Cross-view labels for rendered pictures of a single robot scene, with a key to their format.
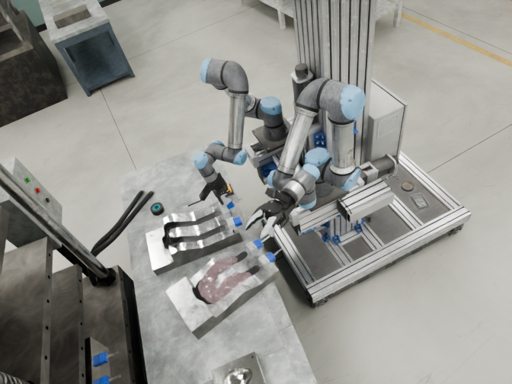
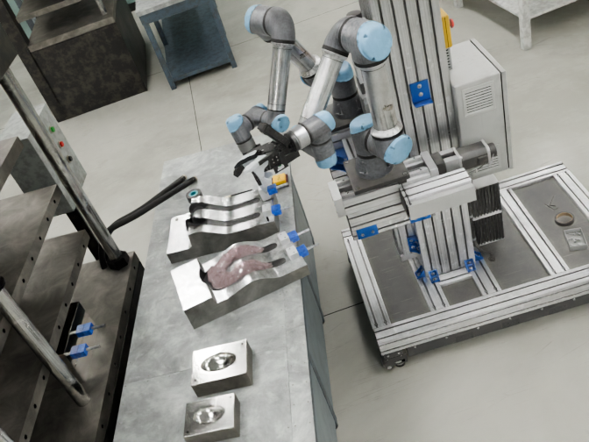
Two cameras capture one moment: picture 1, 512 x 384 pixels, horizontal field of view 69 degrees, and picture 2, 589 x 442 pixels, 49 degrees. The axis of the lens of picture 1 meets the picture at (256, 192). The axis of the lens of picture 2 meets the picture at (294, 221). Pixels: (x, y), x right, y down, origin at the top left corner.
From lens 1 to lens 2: 1.07 m
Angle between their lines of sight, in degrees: 17
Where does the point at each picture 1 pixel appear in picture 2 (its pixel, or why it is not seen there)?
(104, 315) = (103, 297)
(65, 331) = (54, 286)
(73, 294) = (72, 255)
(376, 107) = (464, 74)
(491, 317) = not seen: outside the picture
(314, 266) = (393, 307)
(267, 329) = (274, 326)
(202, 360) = (191, 348)
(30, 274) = (31, 214)
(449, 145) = not seen: outside the picture
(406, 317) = (517, 397)
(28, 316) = (18, 245)
